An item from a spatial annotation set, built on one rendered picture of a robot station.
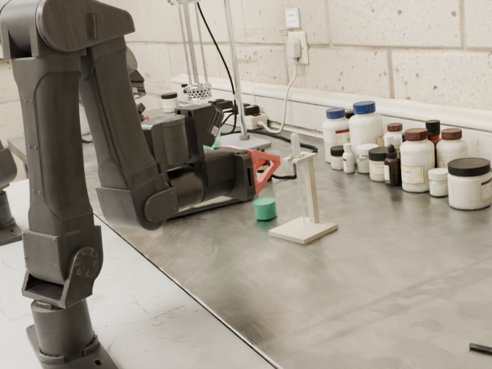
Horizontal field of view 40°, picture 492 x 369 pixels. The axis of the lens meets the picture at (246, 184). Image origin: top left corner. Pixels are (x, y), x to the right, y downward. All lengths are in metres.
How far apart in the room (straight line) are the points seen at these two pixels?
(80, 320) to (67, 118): 0.23
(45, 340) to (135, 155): 0.24
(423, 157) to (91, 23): 0.68
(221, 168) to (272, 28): 1.07
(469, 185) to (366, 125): 0.35
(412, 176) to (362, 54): 0.46
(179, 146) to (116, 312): 0.24
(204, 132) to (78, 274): 0.27
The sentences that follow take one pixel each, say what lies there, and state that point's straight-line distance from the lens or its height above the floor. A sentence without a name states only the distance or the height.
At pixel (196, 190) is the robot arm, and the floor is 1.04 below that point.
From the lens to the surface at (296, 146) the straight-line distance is 1.06.
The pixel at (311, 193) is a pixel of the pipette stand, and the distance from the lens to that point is 1.10.
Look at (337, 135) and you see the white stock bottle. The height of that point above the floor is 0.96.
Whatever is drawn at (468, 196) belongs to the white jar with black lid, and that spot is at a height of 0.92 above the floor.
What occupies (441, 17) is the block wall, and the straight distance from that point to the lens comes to 1.42.
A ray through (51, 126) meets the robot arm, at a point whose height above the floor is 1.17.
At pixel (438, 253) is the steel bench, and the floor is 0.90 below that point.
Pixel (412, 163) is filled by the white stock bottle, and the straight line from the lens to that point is 1.24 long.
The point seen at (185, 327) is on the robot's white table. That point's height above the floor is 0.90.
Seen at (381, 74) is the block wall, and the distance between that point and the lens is 1.58.
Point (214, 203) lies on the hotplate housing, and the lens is 1.28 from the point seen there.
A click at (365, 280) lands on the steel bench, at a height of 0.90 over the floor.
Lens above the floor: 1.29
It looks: 16 degrees down
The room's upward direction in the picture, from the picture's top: 8 degrees counter-clockwise
